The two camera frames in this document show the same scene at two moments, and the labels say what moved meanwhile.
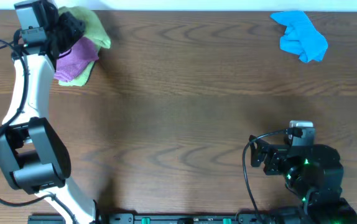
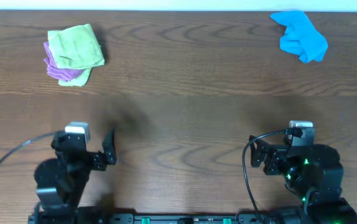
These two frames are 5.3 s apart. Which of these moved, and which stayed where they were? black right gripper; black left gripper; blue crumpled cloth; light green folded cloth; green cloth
Moved: green cloth; black left gripper
Stayed: light green folded cloth; blue crumpled cloth; black right gripper
